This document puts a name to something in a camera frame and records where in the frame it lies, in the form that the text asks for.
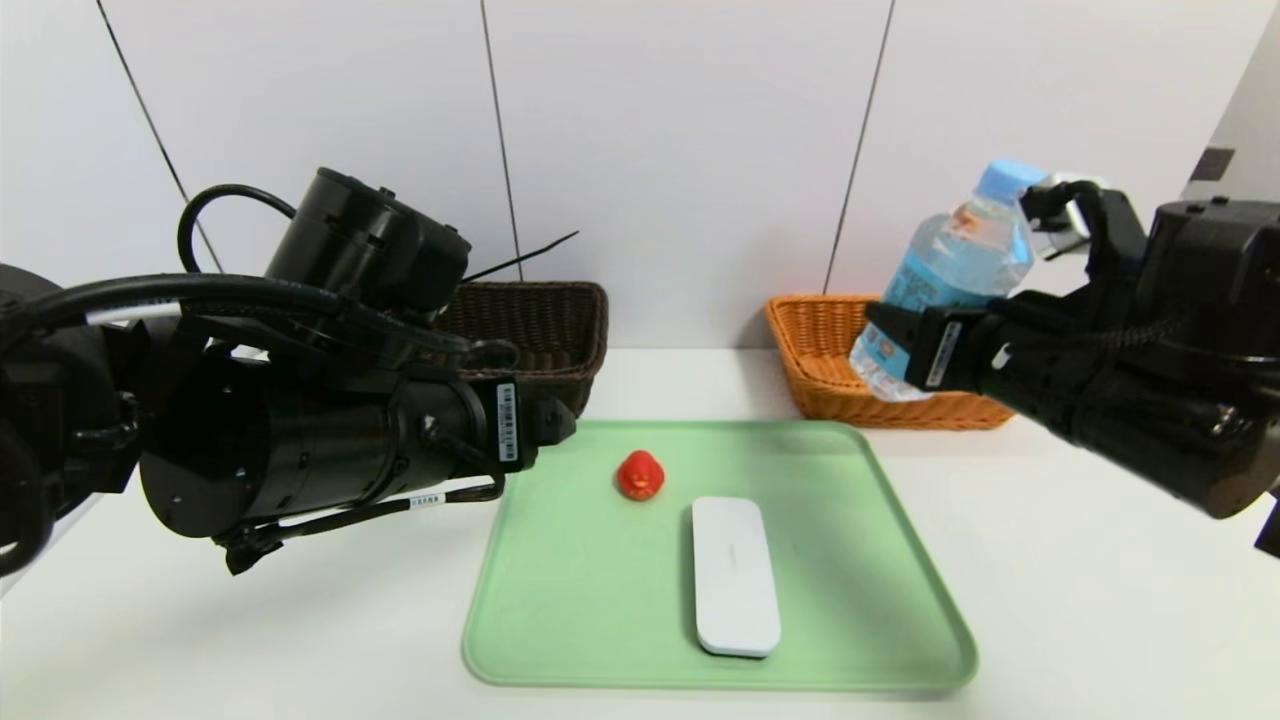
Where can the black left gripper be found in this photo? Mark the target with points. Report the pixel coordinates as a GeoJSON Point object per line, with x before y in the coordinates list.
{"type": "Point", "coordinates": [510, 423]}

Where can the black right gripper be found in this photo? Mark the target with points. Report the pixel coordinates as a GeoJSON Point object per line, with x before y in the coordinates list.
{"type": "Point", "coordinates": [940, 354]}

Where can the clear water bottle blue cap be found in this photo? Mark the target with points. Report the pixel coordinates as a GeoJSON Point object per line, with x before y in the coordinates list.
{"type": "Point", "coordinates": [960, 260]}

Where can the white oblong case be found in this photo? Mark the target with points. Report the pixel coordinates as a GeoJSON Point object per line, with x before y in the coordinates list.
{"type": "Point", "coordinates": [735, 580]}

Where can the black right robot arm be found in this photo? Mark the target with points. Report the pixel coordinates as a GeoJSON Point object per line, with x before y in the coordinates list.
{"type": "Point", "coordinates": [1200, 400]}

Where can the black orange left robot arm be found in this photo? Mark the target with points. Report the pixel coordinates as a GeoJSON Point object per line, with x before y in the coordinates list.
{"type": "Point", "coordinates": [300, 450]}

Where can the orange wicker basket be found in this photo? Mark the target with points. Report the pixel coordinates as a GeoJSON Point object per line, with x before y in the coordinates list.
{"type": "Point", "coordinates": [820, 370]}

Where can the dark brown wicker basket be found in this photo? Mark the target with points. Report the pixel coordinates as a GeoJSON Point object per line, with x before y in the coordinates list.
{"type": "Point", "coordinates": [560, 330]}

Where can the red rubber duck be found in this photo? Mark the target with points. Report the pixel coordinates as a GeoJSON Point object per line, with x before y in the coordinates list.
{"type": "Point", "coordinates": [640, 478]}

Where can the thin black zip tie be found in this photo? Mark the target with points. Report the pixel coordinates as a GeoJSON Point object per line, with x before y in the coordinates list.
{"type": "Point", "coordinates": [530, 255]}

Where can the light green plastic tray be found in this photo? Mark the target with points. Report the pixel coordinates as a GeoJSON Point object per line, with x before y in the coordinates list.
{"type": "Point", "coordinates": [590, 590]}

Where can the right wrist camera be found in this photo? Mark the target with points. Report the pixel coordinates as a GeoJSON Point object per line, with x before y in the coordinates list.
{"type": "Point", "coordinates": [1110, 230]}

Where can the black wall fixture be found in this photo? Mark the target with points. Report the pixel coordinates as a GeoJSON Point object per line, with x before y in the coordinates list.
{"type": "Point", "coordinates": [1210, 165]}

